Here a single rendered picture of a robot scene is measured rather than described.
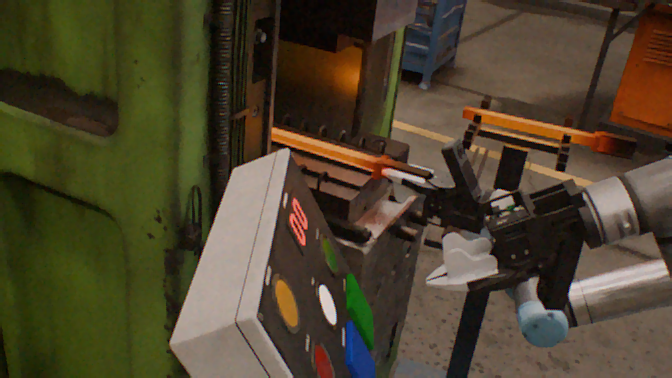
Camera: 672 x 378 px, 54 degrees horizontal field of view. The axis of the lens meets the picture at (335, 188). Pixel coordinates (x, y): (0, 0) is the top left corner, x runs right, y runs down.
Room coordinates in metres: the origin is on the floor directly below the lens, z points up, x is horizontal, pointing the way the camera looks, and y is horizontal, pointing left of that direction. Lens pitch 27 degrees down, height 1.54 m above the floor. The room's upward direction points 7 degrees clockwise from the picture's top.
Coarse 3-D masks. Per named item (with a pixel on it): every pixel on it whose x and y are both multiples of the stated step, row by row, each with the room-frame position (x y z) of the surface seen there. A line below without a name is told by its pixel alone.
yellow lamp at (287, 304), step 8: (280, 280) 0.50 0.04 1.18; (280, 288) 0.49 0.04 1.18; (288, 288) 0.51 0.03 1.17; (280, 296) 0.48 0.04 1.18; (288, 296) 0.50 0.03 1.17; (280, 304) 0.47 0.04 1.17; (288, 304) 0.49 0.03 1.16; (288, 312) 0.48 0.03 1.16; (296, 312) 0.50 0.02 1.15; (288, 320) 0.47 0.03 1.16; (296, 320) 0.49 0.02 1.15
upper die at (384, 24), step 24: (288, 0) 1.11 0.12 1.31; (312, 0) 1.09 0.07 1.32; (336, 0) 1.07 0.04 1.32; (360, 0) 1.06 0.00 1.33; (384, 0) 1.07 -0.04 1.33; (408, 0) 1.18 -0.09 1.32; (312, 24) 1.09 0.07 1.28; (336, 24) 1.07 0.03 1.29; (360, 24) 1.06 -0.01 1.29; (384, 24) 1.09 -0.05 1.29
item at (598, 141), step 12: (468, 108) 1.54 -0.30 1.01; (492, 120) 1.51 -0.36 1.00; (504, 120) 1.50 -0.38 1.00; (516, 120) 1.50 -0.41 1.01; (528, 120) 1.51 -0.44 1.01; (540, 132) 1.48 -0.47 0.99; (552, 132) 1.47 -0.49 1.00; (564, 132) 1.46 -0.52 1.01; (576, 132) 1.47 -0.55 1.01; (588, 132) 1.48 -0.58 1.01; (600, 132) 1.46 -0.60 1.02; (588, 144) 1.45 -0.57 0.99; (600, 144) 1.45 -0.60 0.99; (612, 144) 1.44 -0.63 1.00; (624, 144) 1.43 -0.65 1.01; (636, 144) 1.42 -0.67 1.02; (624, 156) 1.43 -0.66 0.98
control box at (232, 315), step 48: (240, 192) 0.67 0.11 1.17; (288, 192) 0.67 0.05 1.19; (240, 240) 0.56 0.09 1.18; (288, 240) 0.59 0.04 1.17; (192, 288) 0.50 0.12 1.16; (240, 288) 0.47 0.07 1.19; (336, 288) 0.66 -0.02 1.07; (192, 336) 0.42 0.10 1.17; (240, 336) 0.42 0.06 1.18; (288, 336) 0.46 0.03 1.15; (336, 336) 0.57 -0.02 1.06
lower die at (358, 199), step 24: (288, 144) 1.21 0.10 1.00; (336, 144) 1.26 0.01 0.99; (312, 168) 1.14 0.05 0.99; (336, 168) 1.15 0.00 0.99; (360, 168) 1.15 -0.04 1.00; (312, 192) 1.08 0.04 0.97; (336, 192) 1.07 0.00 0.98; (360, 192) 1.09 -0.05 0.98; (384, 192) 1.22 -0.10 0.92; (336, 216) 1.05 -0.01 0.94; (360, 216) 1.11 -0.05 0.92
